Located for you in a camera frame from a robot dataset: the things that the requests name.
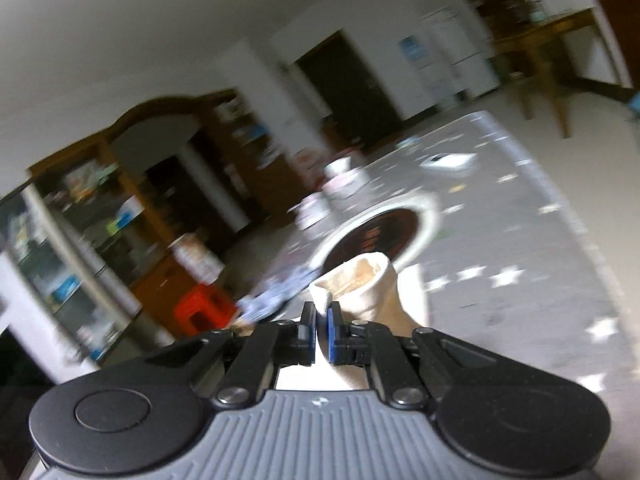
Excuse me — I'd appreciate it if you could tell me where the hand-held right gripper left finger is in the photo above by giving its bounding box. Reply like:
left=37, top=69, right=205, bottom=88
left=145, top=305, right=318, bottom=407

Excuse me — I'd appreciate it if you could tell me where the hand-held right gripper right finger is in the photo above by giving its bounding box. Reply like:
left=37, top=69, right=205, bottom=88
left=326, top=301, right=503, bottom=407

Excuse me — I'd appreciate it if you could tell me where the cream sweatshirt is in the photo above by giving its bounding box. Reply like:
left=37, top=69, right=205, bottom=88
left=275, top=252, right=431, bottom=392

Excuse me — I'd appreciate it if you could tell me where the blue patterned sock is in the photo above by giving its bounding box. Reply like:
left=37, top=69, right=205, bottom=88
left=237, top=265, right=321, bottom=323

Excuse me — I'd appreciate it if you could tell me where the red plastic stool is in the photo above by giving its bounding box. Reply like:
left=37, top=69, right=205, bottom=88
left=175, top=284, right=238, bottom=338

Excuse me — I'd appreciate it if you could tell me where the round black induction cooktop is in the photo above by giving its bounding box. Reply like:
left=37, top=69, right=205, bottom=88
left=312, top=195, right=443, bottom=273

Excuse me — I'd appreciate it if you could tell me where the white printed paper sack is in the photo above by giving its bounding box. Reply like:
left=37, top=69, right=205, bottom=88
left=167, top=234, right=225, bottom=286

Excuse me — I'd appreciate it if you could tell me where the wide wooden shelf cabinet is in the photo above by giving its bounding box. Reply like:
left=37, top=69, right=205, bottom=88
left=0, top=150, right=176, bottom=366

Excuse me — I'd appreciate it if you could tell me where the narrow wooden shelf cabinet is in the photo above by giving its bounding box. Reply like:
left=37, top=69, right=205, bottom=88
left=200, top=90, right=296, bottom=221

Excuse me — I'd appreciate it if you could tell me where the grey star-print tablecloth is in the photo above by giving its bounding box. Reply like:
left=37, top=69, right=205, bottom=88
left=220, top=110, right=640, bottom=411

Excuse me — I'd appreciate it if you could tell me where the white remote control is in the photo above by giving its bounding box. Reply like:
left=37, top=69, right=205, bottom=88
left=420, top=152, right=478, bottom=176

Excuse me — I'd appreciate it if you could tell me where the dark wooden door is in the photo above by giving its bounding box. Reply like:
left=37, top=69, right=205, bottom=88
left=295, top=30, right=403, bottom=151

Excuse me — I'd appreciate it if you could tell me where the white water dispenser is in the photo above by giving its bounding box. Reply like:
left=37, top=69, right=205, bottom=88
left=417, top=57, right=453, bottom=111

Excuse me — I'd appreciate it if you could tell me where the blue water bottle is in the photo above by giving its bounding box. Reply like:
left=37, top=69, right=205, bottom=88
left=399, top=35, right=427, bottom=63

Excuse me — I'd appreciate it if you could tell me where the white refrigerator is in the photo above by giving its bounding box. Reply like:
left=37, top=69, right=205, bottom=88
left=420, top=5, right=501, bottom=101

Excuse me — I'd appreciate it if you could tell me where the wooden side table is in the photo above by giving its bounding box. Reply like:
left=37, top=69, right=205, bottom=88
left=492, top=7, right=608, bottom=138

